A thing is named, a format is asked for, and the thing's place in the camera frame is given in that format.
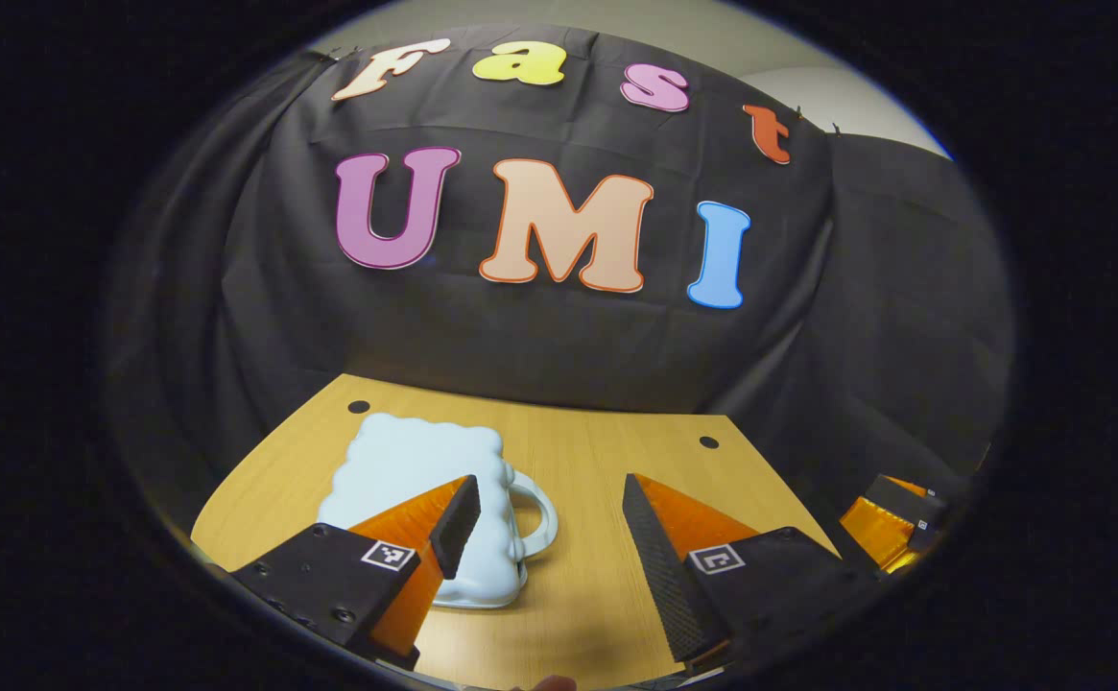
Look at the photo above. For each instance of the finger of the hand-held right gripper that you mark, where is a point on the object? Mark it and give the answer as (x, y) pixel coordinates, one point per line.
(894, 499)

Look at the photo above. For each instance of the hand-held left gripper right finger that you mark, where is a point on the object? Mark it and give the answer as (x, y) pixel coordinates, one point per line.
(659, 576)

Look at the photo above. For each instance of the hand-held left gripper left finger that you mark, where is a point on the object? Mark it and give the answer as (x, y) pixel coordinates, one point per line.
(456, 526)

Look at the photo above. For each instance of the light blue suitcase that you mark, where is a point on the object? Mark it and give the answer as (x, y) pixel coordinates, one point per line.
(405, 461)

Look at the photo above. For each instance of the black backdrop cloth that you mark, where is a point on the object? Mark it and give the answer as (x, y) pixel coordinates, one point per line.
(568, 345)

